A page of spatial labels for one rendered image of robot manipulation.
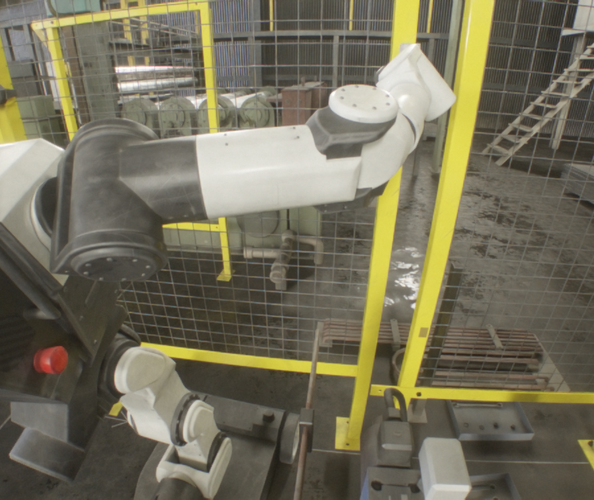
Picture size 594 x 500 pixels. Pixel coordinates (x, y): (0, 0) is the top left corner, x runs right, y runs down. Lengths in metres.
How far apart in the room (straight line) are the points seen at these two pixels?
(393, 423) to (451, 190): 0.71
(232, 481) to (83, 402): 0.86
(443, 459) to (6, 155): 0.53
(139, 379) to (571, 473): 1.75
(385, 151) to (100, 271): 0.33
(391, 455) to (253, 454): 1.16
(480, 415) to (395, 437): 1.63
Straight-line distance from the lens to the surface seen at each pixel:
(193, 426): 0.99
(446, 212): 0.97
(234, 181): 0.34
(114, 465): 1.79
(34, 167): 0.46
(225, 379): 1.94
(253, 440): 1.50
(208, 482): 1.26
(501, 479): 1.80
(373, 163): 0.41
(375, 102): 0.40
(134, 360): 0.70
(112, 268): 0.36
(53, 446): 0.69
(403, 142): 0.42
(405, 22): 0.88
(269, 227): 2.85
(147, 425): 1.01
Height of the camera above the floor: 1.44
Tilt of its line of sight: 28 degrees down
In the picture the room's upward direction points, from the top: straight up
